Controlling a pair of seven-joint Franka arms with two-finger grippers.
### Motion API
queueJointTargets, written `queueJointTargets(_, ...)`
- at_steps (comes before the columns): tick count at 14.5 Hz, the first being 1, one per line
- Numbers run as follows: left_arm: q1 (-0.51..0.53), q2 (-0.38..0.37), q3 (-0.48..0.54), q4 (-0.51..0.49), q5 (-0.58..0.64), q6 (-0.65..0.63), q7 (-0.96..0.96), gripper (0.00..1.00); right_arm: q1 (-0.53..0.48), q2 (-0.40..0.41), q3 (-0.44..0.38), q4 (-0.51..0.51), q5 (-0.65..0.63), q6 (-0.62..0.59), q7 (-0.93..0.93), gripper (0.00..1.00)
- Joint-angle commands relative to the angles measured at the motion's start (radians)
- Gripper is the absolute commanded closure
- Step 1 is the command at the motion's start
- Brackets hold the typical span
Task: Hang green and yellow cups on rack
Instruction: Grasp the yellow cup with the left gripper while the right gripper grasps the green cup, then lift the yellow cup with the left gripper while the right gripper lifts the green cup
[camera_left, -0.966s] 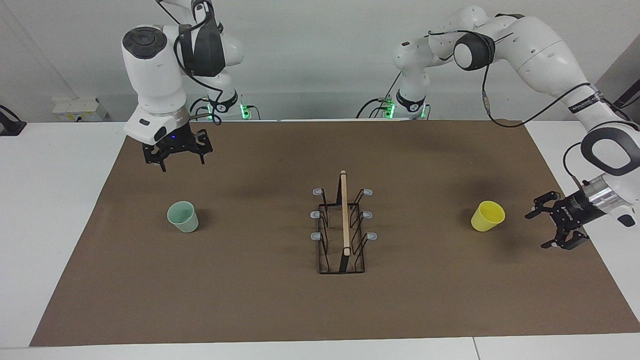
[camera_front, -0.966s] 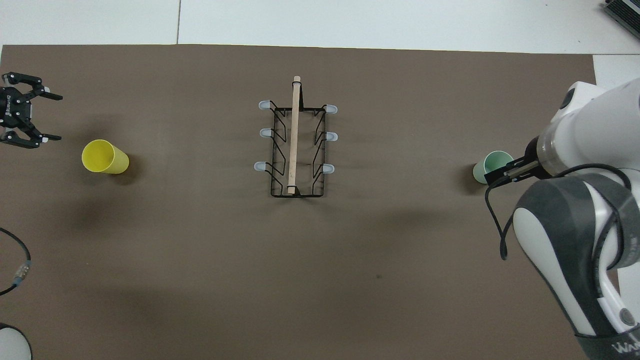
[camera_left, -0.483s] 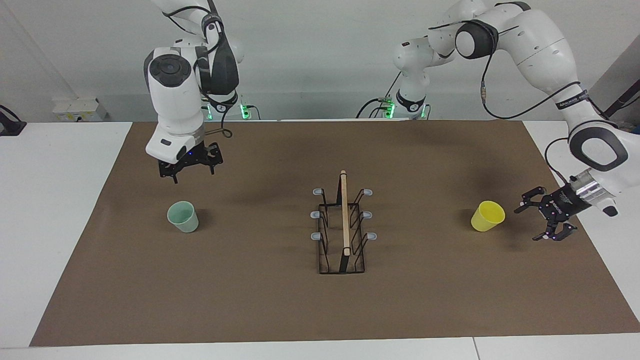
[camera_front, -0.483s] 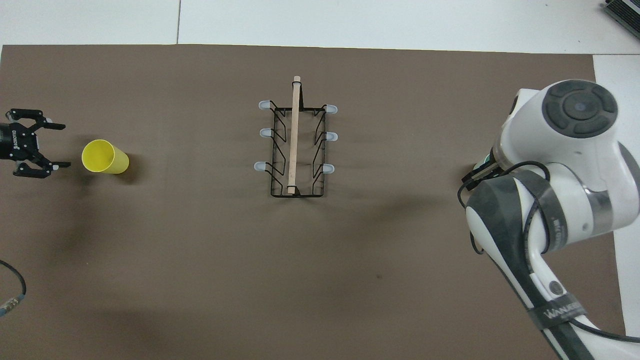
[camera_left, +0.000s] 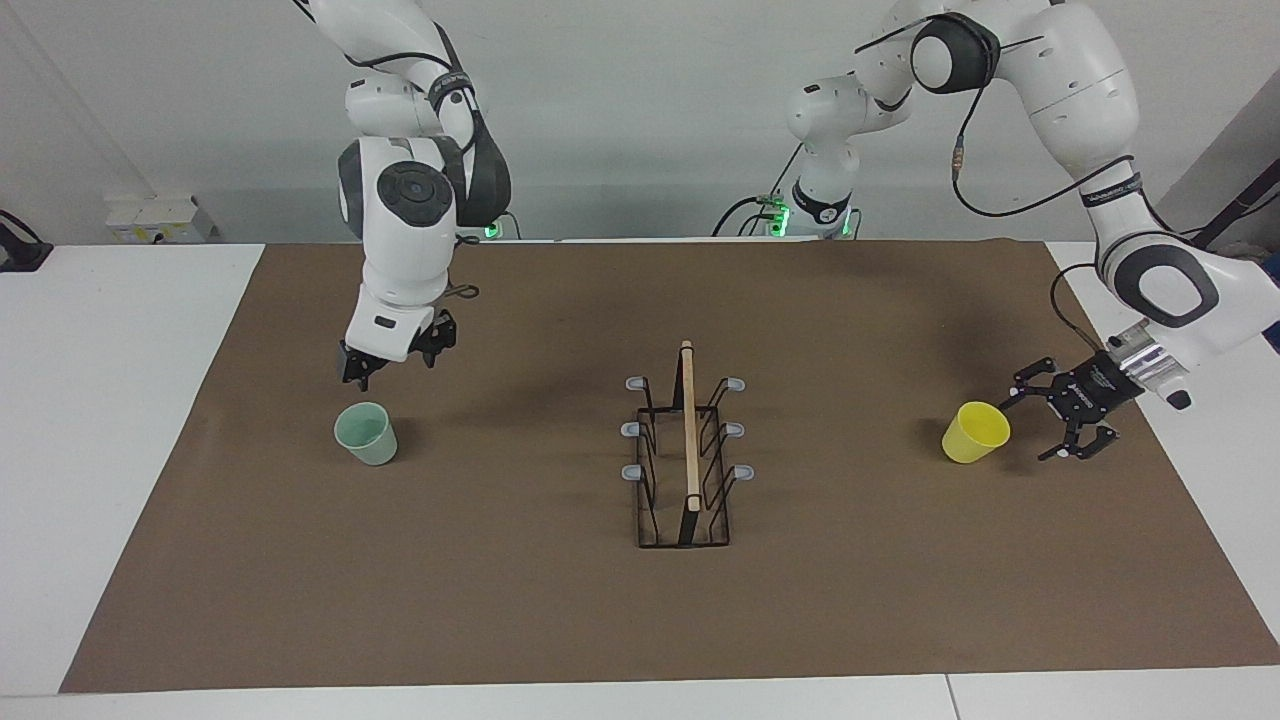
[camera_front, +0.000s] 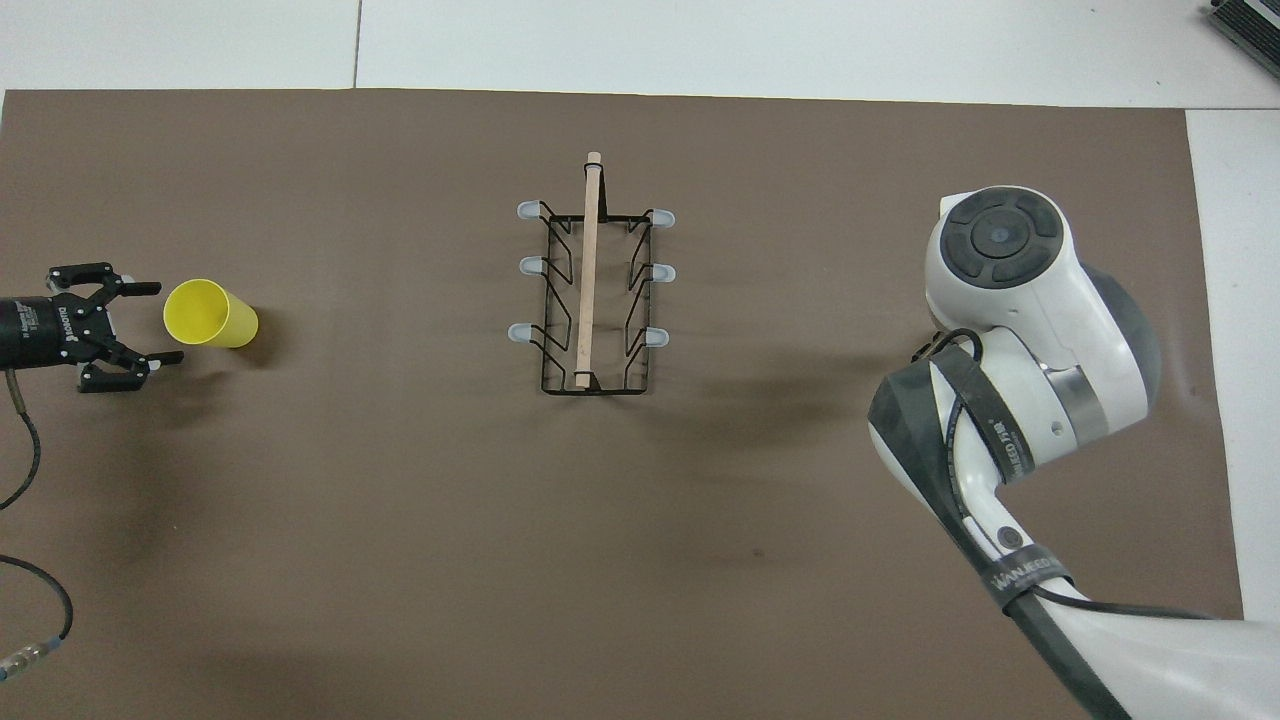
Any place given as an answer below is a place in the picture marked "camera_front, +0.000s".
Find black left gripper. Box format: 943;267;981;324
0;263;184;393

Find yellow plastic cup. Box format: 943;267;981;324
163;278;259;349

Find brown table mat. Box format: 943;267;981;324
0;88;1246;720

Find grey ribbed device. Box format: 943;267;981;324
1205;0;1280;51

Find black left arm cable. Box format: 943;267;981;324
0;370;76;681

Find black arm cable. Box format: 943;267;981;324
910;330;1231;720
0;370;76;681

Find black wire cup rack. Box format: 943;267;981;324
508;152;677;396

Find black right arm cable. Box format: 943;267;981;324
910;330;1231;720

